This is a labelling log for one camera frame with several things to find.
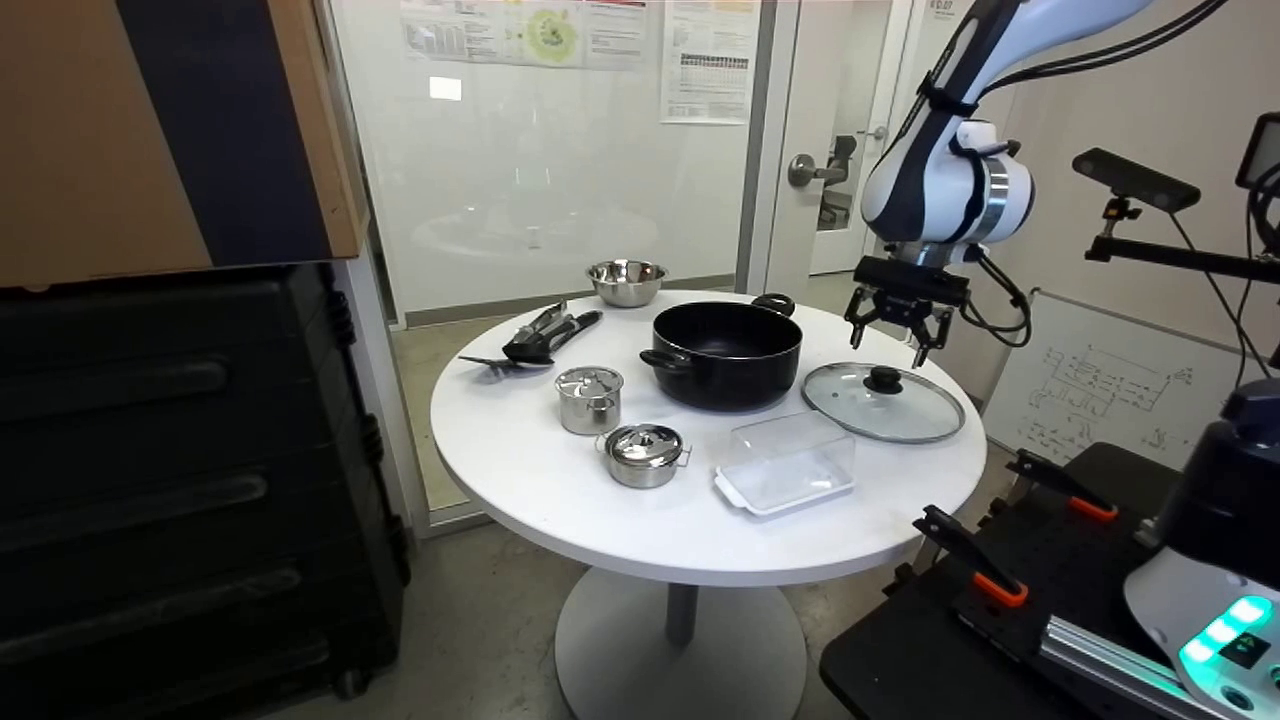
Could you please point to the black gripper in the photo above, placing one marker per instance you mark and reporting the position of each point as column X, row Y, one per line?
column 911, row 287

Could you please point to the glass lid with black knob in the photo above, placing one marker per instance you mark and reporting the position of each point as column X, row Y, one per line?
column 883, row 400

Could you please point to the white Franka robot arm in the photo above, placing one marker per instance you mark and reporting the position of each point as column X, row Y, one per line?
column 947, row 186

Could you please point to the black cooking pot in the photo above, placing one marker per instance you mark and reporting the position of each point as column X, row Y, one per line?
column 725, row 363

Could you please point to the clear plastic container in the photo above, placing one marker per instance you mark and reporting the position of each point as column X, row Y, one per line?
column 787, row 470

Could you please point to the white board with drawing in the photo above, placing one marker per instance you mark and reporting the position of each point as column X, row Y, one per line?
column 1106, row 387

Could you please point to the black clamp with orange tip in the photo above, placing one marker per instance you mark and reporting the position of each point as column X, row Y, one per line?
column 975, row 557
column 1067, row 487

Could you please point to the shiny steel bowl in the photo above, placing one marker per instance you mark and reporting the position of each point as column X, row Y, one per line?
column 625, row 283

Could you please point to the small steel bowl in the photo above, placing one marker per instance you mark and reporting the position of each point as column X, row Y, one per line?
column 644, row 455

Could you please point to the small steel cup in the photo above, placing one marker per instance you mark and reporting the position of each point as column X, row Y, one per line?
column 588, row 400

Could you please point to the tall white paper notice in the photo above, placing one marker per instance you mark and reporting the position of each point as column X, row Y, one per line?
column 704, row 60

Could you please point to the black perforated robot table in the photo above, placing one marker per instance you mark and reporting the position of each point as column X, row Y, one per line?
column 922, row 665

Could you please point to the steel utensil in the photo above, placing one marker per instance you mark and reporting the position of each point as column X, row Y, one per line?
column 503, row 367

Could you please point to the black equipment case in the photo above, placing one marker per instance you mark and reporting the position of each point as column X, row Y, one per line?
column 162, row 483

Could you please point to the brown cardboard box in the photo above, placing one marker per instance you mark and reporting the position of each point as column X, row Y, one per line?
column 83, row 135

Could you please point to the glass door with white frame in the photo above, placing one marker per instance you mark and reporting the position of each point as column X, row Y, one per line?
column 780, row 201

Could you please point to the black stereo camera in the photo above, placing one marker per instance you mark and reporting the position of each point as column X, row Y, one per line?
column 1139, row 179

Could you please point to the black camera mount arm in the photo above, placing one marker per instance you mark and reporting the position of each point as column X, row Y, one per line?
column 1175, row 252

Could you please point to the aluminium extrusion rail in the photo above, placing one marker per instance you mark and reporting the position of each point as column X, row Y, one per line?
column 1106, row 662

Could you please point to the black box on mount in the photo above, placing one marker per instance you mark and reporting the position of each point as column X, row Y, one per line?
column 1261, row 152

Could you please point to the white table pedestal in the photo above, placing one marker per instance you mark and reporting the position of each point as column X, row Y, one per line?
column 642, row 665

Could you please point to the wide wall poster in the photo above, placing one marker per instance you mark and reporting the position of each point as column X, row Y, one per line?
column 532, row 35

